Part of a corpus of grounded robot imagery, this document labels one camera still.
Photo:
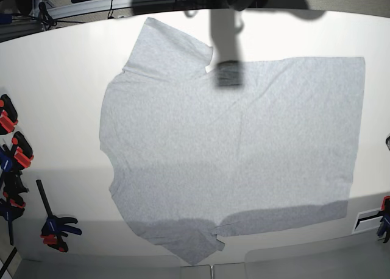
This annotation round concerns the grey T-shirt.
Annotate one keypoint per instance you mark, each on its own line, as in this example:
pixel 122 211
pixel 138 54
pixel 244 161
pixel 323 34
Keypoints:
pixel 246 148

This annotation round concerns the blue bar clamp on table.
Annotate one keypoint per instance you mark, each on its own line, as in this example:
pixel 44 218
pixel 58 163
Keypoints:
pixel 56 228

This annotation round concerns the lower orange black clamp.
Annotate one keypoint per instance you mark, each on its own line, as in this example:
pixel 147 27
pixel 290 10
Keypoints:
pixel 19 156

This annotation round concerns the orange black clamp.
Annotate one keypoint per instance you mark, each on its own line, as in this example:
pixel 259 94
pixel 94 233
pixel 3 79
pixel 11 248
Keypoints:
pixel 19 156
pixel 9 115

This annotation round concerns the upper orange black clamp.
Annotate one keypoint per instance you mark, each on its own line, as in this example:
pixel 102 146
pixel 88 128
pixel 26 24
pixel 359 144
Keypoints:
pixel 9 115

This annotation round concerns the blue clamp at right edge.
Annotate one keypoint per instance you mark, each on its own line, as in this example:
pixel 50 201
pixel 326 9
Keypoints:
pixel 383 230

